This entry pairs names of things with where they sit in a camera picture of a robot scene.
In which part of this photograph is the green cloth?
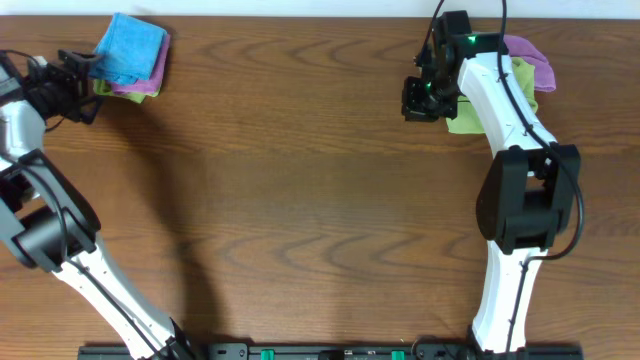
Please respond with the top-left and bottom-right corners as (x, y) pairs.
(93, 79), (160, 104)
(446, 57), (538, 135)

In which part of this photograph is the blue microfiber cloth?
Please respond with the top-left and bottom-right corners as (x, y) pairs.
(89, 13), (167, 86)

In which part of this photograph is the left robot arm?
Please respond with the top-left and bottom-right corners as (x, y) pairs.
(1, 50), (202, 359)

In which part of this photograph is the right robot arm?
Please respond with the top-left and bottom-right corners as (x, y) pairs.
(402, 10), (585, 359)

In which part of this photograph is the folded green cloth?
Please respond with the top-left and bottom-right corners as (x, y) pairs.
(93, 79), (160, 104)

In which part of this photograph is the folded purple cloth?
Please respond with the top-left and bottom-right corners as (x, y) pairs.
(109, 34), (171, 104)

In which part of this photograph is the crumpled purple cloth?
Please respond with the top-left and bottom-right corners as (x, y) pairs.
(504, 35), (556, 93)

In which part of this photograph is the right black cable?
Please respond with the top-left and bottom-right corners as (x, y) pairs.
(414, 0), (586, 360)

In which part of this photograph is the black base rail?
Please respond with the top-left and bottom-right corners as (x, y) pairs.
(77, 342), (585, 360)

